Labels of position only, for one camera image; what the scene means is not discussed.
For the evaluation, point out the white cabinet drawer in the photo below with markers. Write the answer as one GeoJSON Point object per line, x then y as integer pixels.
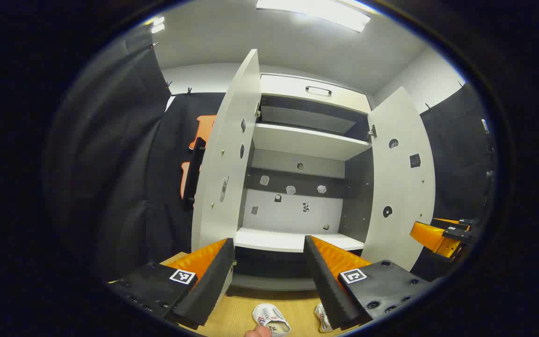
{"type": "Point", "coordinates": [288, 89]}

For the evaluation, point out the long ceiling light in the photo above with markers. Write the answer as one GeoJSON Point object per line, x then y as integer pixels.
{"type": "Point", "coordinates": [316, 13]}

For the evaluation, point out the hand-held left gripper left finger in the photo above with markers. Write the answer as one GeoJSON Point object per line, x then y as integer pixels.
{"type": "Point", "coordinates": [213, 281]}

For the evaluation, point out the white cabinet door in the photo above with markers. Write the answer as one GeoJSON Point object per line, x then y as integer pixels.
{"type": "Point", "coordinates": [400, 187]}
{"type": "Point", "coordinates": [225, 154]}

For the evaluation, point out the white and grey shoe cabinet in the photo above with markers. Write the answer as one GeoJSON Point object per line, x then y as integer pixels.
{"type": "Point", "coordinates": [307, 140]}

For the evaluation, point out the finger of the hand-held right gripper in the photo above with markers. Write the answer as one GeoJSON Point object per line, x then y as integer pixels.
{"type": "Point", "coordinates": [431, 236]}
{"type": "Point", "coordinates": [466, 221]}

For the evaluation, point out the white canvas shoe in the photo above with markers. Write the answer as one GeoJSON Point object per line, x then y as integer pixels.
{"type": "Point", "coordinates": [269, 316]}
{"type": "Point", "coordinates": [322, 316]}

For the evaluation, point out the small ceiling light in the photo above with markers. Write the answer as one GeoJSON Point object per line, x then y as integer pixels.
{"type": "Point", "coordinates": [157, 24]}

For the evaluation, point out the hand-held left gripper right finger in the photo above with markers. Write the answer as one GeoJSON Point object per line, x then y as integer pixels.
{"type": "Point", "coordinates": [325, 285]}

